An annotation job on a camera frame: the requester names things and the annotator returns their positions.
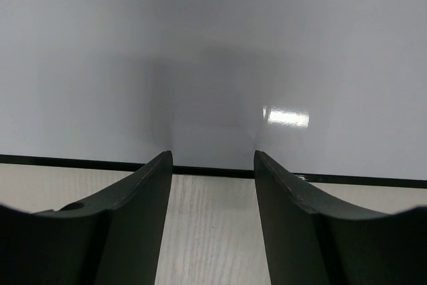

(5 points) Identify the white whiteboard black rim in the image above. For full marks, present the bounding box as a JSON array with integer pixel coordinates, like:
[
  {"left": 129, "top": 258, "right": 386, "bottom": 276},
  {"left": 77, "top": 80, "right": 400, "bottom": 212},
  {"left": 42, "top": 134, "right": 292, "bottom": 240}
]
[{"left": 1, "top": 0, "right": 426, "bottom": 180}]

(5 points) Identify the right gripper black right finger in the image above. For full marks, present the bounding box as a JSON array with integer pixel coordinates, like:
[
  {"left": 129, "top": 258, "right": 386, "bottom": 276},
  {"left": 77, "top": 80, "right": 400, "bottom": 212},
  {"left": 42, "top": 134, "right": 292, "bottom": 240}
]
[{"left": 254, "top": 151, "right": 426, "bottom": 284}]

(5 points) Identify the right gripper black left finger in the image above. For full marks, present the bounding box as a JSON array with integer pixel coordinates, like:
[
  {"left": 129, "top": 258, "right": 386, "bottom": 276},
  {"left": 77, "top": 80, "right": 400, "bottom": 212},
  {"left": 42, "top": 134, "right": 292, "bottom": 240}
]
[{"left": 1, "top": 151, "right": 173, "bottom": 284}]

